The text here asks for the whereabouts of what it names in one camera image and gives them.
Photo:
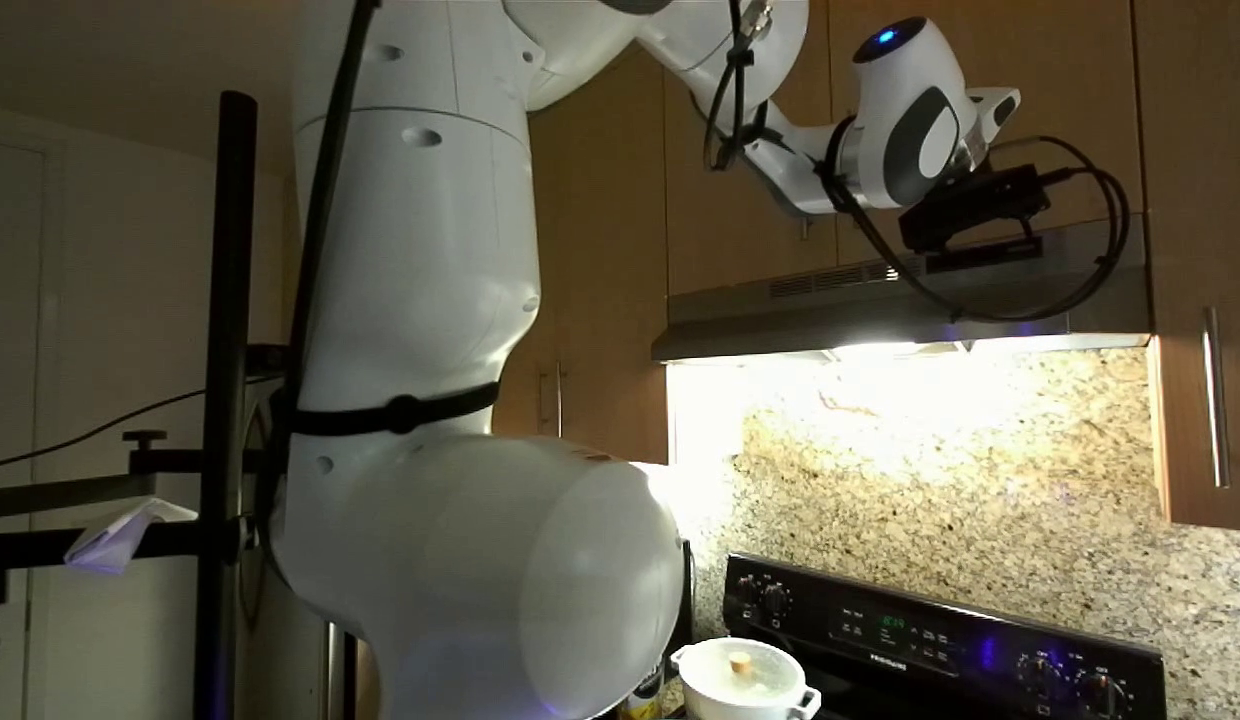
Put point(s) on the yellow black snack bag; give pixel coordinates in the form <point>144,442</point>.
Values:
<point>658,698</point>

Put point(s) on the white lidded pot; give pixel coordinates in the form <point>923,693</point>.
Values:
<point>734,678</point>

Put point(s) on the white folded paper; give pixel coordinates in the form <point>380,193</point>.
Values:
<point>115,540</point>

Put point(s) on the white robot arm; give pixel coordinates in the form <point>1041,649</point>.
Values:
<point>512,576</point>

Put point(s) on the steel range hood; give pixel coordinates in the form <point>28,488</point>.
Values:
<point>864,306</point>

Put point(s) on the brown right wall cabinet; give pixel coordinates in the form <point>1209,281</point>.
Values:
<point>1188,104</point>

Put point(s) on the brown upper wall cabinet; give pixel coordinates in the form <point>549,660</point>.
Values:
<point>668,160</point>

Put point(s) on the black electric stove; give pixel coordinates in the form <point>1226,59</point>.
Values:
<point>903,659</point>

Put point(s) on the brown wall cabinet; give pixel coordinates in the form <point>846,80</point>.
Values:
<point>668,160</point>
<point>1188,104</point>

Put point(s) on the black metal stand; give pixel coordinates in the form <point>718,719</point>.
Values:
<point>215,539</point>

